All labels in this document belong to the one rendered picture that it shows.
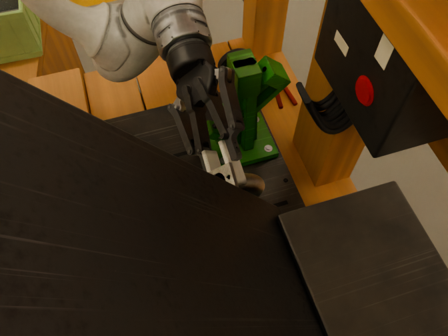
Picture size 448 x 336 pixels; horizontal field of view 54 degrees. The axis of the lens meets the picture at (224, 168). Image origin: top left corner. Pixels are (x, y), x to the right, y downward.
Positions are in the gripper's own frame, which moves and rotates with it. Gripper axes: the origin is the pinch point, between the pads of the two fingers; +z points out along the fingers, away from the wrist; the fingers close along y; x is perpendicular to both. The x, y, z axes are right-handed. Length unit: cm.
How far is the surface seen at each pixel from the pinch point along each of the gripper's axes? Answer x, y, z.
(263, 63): 20.8, 1.3, -22.1
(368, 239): 5.3, 15.0, 16.2
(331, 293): -1.1, 10.6, 20.9
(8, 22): 5, -61, -70
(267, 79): 20.1, 1.5, -18.4
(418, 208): 157, -20, 9
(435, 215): 160, -16, 14
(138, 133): 18.7, -36.0, -24.4
